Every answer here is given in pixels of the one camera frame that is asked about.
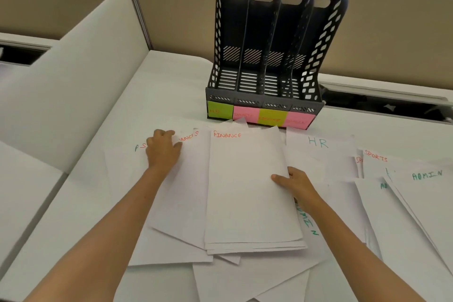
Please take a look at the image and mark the person's left hand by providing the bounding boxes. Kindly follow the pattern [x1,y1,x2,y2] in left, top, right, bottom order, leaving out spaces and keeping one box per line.
[145,129,184,173]

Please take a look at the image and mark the person's right hand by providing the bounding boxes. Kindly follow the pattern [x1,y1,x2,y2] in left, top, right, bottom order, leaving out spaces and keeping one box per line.
[271,166,330,210]

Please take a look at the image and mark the single paper red lettering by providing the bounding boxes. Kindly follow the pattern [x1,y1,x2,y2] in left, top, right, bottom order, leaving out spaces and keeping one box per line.
[148,129,213,251]

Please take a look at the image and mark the paper bundle red lettering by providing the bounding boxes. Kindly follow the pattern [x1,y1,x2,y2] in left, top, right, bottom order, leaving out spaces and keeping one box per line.
[204,125,308,256]

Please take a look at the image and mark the black four-slot file organizer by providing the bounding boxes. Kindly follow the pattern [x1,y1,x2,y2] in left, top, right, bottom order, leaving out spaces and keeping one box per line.
[205,0,349,132]

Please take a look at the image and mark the pile of white paper sheets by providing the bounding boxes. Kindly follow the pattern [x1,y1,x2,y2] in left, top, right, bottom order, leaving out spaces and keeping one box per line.
[102,116,453,302]

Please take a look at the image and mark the person's left forearm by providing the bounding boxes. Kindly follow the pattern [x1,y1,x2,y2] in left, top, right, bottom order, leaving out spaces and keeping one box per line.
[22,166,176,302]

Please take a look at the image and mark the person's right forearm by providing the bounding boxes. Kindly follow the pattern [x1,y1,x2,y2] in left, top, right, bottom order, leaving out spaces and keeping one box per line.
[295,192,438,302]

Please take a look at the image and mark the pink sticky note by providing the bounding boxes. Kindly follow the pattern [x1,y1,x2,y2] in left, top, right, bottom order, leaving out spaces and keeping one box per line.
[233,103,261,124]
[285,111,315,128]

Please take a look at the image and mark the green sticky note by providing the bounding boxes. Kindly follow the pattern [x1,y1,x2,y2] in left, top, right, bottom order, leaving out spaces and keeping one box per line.
[208,101,235,120]

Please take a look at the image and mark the yellow sticky note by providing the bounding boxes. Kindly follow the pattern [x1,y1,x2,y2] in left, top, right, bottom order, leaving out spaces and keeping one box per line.
[259,108,288,126]

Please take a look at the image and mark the grey desk cable hatch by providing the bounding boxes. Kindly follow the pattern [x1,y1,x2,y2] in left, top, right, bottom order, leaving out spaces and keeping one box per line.
[0,42,52,65]
[320,80,453,124]

